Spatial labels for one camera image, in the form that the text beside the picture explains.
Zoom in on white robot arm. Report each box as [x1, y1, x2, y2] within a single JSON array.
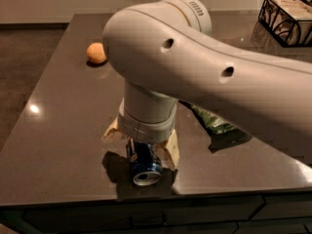
[[102, 0, 312, 165]]

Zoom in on white napkins in basket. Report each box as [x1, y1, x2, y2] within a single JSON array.
[[268, 0, 312, 46]]

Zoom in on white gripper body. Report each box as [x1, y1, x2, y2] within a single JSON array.
[[117, 98, 176, 143]]

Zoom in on green chip bag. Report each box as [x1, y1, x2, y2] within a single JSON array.
[[189, 104, 238, 135]]

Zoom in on black wire basket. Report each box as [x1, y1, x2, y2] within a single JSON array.
[[257, 0, 312, 48]]

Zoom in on orange fruit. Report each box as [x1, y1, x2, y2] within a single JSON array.
[[86, 43, 106, 64]]

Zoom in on blue pepsi can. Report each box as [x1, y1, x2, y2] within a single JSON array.
[[126, 137, 163, 186]]

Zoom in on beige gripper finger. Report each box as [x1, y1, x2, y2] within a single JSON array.
[[154, 131, 179, 171], [101, 118, 127, 141]]

